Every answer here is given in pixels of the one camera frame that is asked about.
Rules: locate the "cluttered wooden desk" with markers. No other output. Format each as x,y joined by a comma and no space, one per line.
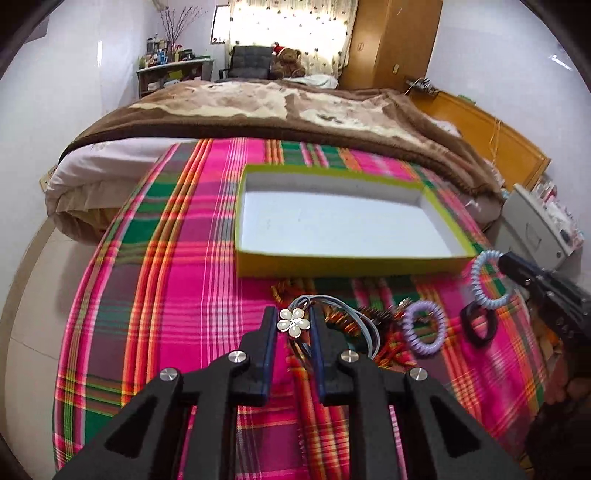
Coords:
151,79

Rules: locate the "black chair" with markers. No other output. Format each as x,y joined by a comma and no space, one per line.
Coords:
248,62

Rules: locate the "wooden wardrobe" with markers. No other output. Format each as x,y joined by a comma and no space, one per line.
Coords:
392,43

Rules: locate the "brown teddy bear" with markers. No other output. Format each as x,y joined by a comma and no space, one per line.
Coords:
286,63

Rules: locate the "black fitness band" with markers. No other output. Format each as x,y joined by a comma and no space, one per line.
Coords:
479,325

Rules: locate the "purple dried branches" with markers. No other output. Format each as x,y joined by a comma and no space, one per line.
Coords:
174,24

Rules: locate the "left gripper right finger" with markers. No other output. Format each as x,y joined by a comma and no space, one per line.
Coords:
402,425

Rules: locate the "orange wooden headboard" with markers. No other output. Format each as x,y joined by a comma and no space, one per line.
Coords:
518,159

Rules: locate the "floral curtain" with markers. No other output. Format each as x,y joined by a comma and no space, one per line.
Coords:
320,29

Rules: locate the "green shallow cardboard box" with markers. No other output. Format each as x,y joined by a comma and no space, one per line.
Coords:
294,221

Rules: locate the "grey hair tie pearl flower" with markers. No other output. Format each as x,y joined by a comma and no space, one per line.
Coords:
358,325

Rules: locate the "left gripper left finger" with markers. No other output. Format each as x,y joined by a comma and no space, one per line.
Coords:
183,425

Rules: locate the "brown fleece blanket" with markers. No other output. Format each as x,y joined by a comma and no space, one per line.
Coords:
378,121

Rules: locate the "grey bedside cabinet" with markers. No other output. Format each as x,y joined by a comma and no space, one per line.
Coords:
540,233

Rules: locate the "pink plaid cloth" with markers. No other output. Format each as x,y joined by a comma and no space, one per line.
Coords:
161,289

